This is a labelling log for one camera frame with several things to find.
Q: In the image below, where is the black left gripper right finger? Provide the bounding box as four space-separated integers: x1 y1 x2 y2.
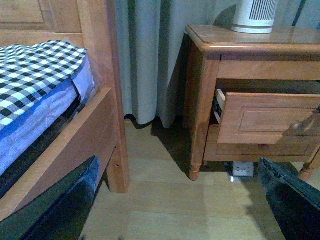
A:
258 158 320 240

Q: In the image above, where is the blue white mattress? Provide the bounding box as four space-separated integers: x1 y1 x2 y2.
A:
0 56 95 175

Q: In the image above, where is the white cylindrical air purifier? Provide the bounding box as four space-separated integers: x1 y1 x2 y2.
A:
231 0 279 34

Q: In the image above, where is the grey curtain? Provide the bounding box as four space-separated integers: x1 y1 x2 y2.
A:
113 0 320 130

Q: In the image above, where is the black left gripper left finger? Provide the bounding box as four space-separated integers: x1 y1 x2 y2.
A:
0 156 100 240

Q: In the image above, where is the wooden nightstand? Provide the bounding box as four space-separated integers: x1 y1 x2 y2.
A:
184 25 320 181

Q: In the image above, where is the wooden drawer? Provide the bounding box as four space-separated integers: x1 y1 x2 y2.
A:
215 89 320 145
203 124 319 163

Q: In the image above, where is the black white checkered blanket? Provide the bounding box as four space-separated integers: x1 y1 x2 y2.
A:
0 40 87 129

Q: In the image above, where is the white power strip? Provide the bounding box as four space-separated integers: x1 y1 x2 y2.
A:
227 161 255 183

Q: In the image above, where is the wooden bed frame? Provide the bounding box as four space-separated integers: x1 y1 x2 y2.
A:
0 0 130 219

